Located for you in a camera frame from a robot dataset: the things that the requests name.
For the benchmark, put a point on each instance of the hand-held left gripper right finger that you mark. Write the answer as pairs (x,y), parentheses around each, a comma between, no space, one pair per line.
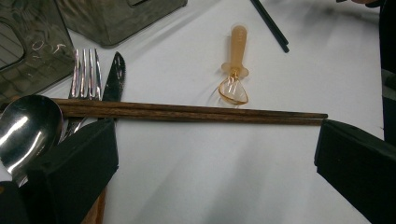
(358,168)

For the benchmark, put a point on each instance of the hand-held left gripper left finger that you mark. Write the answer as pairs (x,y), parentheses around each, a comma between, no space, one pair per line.
(77,165)

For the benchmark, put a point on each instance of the smoky transparent plastic bin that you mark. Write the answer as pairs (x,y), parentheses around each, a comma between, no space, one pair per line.
(118,21)
(37,62)

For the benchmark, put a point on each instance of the black chopstick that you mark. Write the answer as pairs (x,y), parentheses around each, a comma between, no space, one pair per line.
(275,27)
(270,28)

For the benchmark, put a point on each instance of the brown wooden chopstick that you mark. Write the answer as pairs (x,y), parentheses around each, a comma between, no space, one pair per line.
(199,117)
(199,109)

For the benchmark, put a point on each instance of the steel spoon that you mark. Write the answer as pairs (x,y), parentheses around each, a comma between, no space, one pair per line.
(28,124)

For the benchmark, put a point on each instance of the steel fork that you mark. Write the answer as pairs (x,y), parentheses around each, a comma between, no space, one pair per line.
(85,77)

